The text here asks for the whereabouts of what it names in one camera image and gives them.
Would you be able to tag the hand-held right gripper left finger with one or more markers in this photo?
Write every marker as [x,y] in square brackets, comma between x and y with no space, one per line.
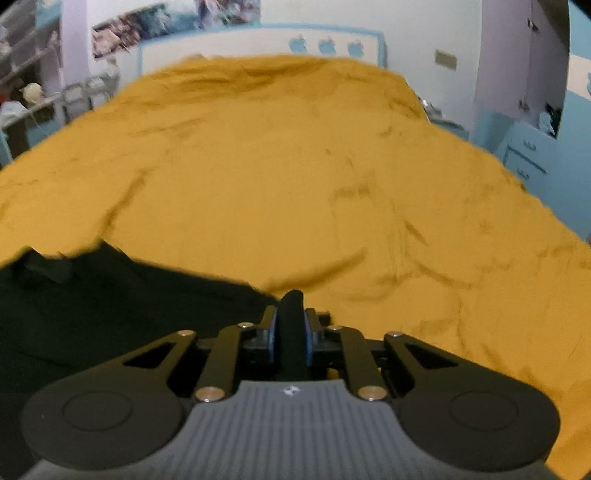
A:
[273,333]

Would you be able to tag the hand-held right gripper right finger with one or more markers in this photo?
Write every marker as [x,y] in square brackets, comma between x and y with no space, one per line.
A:
[309,335]

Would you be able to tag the black sweater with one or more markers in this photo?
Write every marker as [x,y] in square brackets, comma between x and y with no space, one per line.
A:
[92,314]

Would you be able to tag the yellow quilt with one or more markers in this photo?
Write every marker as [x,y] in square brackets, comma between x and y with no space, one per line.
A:
[300,184]

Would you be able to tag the blue nightstand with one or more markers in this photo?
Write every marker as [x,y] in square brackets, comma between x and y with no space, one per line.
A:
[452,128]

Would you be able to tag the white and blue headboard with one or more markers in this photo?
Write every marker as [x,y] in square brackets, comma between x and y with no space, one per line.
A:
[258,44]

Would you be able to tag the grey trolley cart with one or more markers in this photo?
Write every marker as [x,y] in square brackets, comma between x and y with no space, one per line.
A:
[87,97]

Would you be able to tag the white and blue wardrobe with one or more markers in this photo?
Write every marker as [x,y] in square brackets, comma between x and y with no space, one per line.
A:
[531,115]

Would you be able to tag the white round lamp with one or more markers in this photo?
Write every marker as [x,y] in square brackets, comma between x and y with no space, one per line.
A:
[32,93]

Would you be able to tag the wall socket plate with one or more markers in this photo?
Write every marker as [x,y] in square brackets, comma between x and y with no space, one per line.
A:
[446,60]

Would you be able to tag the wall poster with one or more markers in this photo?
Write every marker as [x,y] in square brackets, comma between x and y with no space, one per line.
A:
[152,23]

